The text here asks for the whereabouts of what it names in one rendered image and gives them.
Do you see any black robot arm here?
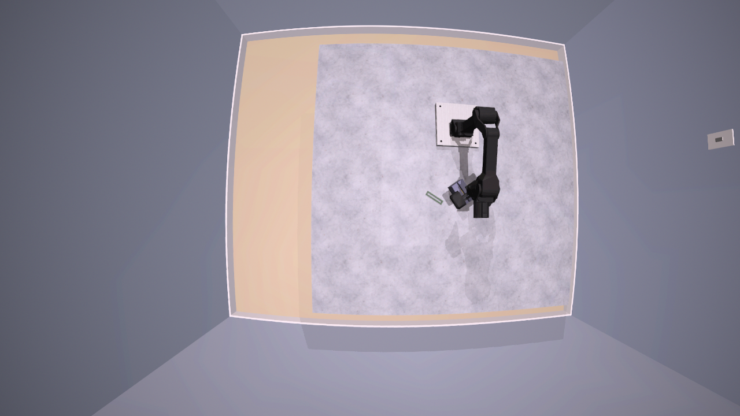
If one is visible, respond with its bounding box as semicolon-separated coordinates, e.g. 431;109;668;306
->
450;106;500;218

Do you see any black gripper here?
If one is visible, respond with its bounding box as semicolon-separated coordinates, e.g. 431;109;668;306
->
450;177;478;209

